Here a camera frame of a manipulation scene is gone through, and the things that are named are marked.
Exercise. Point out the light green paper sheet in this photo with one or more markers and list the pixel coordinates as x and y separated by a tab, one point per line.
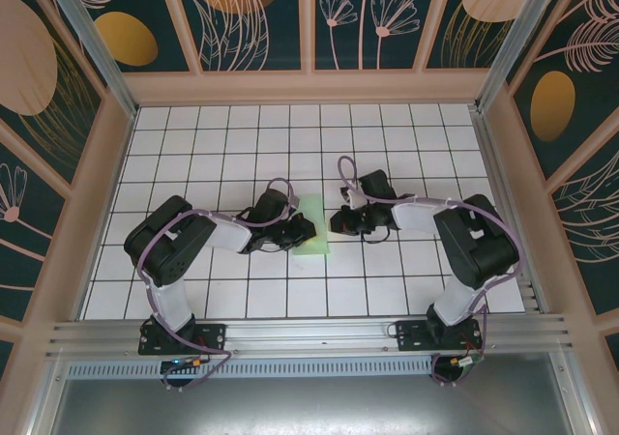
314	208

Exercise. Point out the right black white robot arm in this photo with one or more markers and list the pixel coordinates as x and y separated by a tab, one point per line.
474	246

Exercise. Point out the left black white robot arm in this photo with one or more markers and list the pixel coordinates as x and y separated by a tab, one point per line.
169	246

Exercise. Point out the grey metal sheet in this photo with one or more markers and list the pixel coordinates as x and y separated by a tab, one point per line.
309	406

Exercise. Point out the dark panel with pink flowers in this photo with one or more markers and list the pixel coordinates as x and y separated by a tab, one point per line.
348	53

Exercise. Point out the dark panel with orange circle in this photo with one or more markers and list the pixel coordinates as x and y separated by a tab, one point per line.
232	0

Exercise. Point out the dark panel with fern outlines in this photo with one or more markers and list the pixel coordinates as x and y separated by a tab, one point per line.
590	222

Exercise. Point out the dark panel with gold oval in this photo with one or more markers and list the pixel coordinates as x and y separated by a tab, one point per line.
126	38

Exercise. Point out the dark panel, oval and fern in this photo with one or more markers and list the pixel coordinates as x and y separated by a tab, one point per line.
570	67

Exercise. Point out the dark panel with single flower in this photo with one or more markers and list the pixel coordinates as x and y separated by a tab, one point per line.
24	241

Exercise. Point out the dark panel, large pale disc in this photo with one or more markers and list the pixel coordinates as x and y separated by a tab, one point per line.
29	67

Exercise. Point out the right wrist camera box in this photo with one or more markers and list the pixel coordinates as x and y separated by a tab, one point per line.
357	199

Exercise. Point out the aluminium side rail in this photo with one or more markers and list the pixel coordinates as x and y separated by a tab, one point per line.
505	198

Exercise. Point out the long aluminium mounting rail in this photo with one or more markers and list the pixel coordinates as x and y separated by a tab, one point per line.
309	338

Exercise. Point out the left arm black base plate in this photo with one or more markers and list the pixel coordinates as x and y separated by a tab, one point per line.
213	338

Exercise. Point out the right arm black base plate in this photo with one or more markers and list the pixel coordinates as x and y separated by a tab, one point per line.
411	338

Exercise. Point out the aluminium corner post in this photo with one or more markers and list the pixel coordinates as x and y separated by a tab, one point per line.
513	43
97	43

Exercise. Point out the aluminium frame leg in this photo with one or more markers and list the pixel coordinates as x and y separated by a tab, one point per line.
48	401
575	396

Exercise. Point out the plain dark wall panel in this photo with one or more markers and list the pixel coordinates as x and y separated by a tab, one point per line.
6	353
613	357

